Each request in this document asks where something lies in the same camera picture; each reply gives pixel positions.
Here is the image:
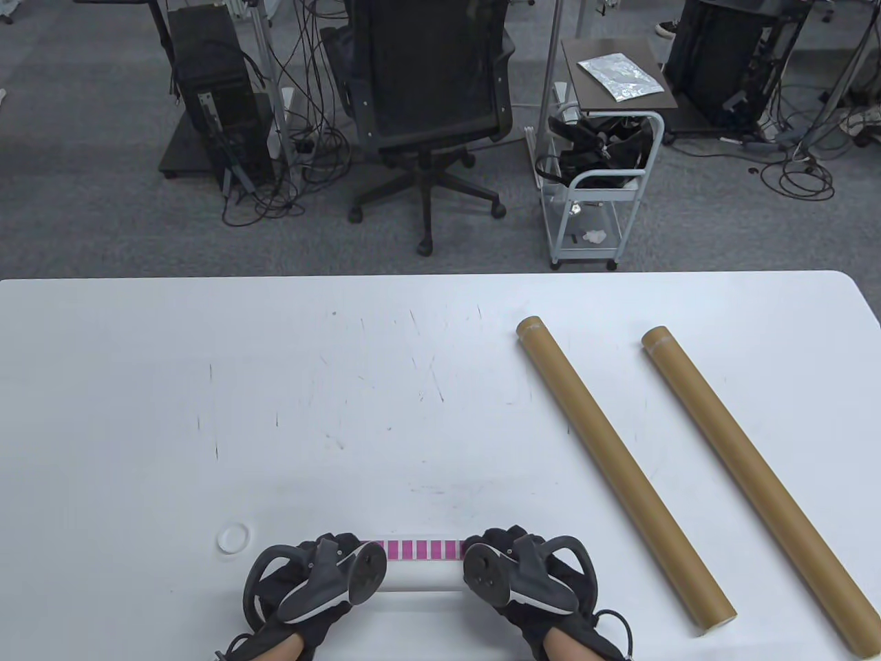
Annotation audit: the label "person's left hand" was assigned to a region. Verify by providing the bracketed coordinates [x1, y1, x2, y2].
[219, 532, 388, 661]

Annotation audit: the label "person's right hand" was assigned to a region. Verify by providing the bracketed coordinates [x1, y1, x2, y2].
[465, 527, 628, 661]

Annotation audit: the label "green striped mouse pad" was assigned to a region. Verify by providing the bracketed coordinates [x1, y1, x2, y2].
[358, 539, 477, 593]

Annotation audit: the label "brown cardboard mailing tube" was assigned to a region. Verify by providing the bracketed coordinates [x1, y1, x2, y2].
[641, 326, 881, 657]
[516, 315, 739, 634]

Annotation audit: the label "person's left forearm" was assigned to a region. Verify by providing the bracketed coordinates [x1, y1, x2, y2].
[256, 632, 307, 661]

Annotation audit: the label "person's right forearm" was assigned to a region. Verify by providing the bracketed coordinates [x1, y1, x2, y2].
[544, 630, 594, 661]

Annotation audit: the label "grey hand tracking controller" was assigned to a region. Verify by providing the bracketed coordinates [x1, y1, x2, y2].
[242, 539, 388, 626]
[463, 535, 598, 616]

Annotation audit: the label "white metal utility cart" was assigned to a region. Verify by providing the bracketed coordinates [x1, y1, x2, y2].
[527, 38, 679, 271]

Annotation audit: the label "black mesh office chair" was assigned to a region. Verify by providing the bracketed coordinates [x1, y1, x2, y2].
[320, 0, 517, 257]

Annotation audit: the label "silver foil bag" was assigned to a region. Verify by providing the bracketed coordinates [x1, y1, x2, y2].
[577, 52, 666, 103]

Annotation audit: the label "grey metal pole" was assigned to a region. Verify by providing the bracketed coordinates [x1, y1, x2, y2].
[535, 0, 566, 187]

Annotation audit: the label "black computer tower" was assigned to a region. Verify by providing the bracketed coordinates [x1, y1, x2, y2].
[167, 6, 275, 188]

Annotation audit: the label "black equipment cabinet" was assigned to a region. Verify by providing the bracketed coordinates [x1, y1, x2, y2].
[664, 0, 811, 142]

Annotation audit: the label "black glove cable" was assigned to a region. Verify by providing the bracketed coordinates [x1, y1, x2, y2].
[593, 609, 634, 661]
[213, 632, 254, 661]

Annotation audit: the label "tangled black floor cables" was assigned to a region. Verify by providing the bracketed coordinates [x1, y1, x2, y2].
[220, 0, 353, 228]
[757, 83, 881, 202]

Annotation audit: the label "black strap bag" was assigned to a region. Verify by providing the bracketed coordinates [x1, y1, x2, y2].
[535, 114, 655, 190]

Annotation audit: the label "aluminium frame post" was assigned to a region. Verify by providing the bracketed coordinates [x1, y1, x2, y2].
[244, 0, 304, 185]

